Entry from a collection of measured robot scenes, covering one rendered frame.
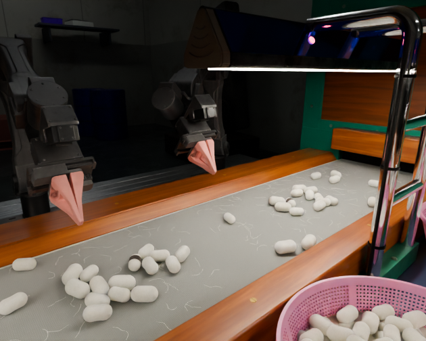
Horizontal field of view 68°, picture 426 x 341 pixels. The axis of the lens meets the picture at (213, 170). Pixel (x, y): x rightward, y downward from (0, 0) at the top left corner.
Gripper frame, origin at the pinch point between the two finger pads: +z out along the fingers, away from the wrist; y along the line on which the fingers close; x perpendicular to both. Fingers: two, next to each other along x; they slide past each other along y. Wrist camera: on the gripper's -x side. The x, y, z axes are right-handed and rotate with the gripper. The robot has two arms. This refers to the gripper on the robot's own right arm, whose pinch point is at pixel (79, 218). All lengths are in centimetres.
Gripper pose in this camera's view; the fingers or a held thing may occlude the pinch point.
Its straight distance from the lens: 54.1
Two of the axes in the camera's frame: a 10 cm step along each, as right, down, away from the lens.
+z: 4.9, 7.9, -3.7
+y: 7.6, -1.9, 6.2
